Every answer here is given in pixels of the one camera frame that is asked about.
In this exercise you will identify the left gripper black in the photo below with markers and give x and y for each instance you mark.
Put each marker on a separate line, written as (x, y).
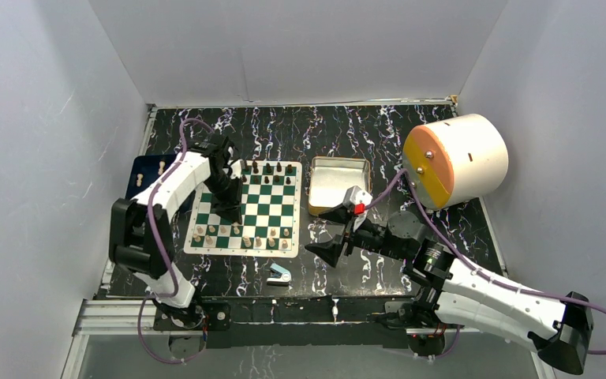
(230, 208)

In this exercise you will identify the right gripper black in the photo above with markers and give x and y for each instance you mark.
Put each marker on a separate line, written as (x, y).
(329, 250)

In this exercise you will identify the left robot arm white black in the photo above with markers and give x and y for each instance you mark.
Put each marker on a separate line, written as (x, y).
(141, 239)

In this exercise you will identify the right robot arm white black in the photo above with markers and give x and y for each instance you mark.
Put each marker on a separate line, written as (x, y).
(557, 329)

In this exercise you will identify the green white chess board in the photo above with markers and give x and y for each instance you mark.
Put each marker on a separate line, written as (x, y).
(270, 211)

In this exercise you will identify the light wooden king piece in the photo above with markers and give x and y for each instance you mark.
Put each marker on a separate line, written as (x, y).
(247, 242)

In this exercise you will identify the gold rimmed metal tin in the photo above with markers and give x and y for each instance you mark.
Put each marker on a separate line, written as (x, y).
(331, 177)

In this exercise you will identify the light blue white stapler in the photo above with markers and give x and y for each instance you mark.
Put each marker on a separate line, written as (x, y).
(279, 276)

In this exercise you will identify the dark blue tray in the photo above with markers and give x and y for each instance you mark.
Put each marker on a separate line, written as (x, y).
(147, 166)

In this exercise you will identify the white cylinder orange yellow face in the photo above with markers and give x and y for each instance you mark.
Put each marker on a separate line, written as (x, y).
(455, 160)

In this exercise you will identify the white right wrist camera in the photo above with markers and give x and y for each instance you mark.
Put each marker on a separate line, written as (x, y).
(356, 200)

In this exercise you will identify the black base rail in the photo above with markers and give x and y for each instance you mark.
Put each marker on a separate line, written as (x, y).
(392, 322)

